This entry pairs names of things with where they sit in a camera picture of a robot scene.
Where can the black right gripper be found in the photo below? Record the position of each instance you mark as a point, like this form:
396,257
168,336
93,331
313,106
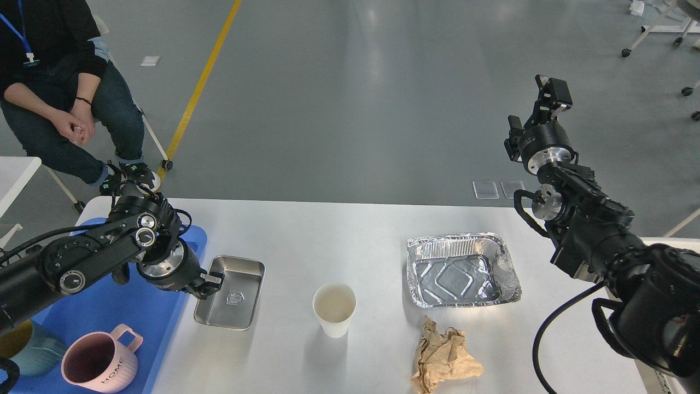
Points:
542,141

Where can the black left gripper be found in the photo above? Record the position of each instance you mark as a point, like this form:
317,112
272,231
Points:
181,271

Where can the small stainless steel tray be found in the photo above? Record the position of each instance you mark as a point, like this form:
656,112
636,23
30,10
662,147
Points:
234,305

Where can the pink ribbed mug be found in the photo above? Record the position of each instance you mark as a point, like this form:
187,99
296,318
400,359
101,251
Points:
103,362

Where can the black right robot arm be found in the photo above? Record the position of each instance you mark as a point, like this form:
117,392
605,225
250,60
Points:
653,314

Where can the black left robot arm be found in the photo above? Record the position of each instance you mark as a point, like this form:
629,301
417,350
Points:
139,227

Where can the clear floor plate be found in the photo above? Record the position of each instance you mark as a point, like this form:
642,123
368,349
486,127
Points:
486,190
509,187

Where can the white paper cup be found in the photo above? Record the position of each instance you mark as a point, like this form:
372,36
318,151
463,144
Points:
334,305

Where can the white wheeled chair base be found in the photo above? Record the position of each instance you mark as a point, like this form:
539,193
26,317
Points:
657,75

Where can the aluminium foil tray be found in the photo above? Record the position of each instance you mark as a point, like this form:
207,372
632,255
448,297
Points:
461,271

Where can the teal ceramic mug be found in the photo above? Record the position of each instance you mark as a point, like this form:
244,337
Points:
34,348

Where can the person in dark clothes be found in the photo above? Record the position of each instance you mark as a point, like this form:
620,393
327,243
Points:
63,98

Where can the white side table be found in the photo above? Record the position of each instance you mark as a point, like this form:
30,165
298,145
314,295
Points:
16,172

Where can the white plastic bin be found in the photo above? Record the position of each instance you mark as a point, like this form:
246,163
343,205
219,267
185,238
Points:
654,381

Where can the crumpled brown paper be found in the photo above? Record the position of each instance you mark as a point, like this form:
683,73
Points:
440,357

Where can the grey office chair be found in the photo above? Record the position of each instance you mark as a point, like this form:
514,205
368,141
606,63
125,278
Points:
166,163

